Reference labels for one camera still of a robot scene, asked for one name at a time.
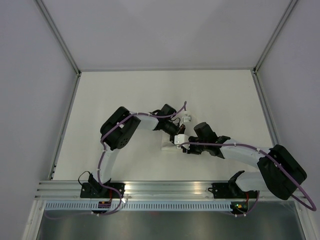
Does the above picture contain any white cloth napkin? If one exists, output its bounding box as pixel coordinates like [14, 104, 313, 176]
[161, 131, 181, 152]

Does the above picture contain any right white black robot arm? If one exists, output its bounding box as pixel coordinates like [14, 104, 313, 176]
[173, 122, 307, 200]

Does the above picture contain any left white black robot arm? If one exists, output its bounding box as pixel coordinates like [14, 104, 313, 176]
[88, 102, 187, 198]

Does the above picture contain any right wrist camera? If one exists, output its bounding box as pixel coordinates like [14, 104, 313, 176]
[173, 134, 189, 149]

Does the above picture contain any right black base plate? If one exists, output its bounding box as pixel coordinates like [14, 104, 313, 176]
[207, 182, 258, 200]

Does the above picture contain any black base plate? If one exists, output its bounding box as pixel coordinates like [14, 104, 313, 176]
[207, 182, 258, 200]
[80, 182, 125, 199]

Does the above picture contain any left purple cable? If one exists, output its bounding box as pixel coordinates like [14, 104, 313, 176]
[43, 101, 188, 221]

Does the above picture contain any purple cable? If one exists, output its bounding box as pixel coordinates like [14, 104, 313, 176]
[43, 101, 188, 221]
[177, 141, 316, 212]

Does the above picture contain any white slotted cable duct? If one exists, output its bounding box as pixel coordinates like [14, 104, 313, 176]
[45, 200, 232, 212]

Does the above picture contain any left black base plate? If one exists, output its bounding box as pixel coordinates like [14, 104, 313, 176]
[80, 182, 125, 199]

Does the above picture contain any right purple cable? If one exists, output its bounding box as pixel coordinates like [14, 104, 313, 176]
[177, 141, 316, 212]

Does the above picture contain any aluminium mounting rail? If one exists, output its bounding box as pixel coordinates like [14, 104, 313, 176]
[34, 180, 308, 201]

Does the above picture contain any left aluminium frame post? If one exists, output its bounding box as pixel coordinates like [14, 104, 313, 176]
[34, 0, 81, 76]

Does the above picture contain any aluminium frame post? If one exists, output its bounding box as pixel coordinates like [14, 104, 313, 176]
[252, 0, 299, 75]
[34, 0, 81, 76]

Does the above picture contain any right aluminium frame post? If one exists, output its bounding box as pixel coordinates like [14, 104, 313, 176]
[252, 0, 299, 75]

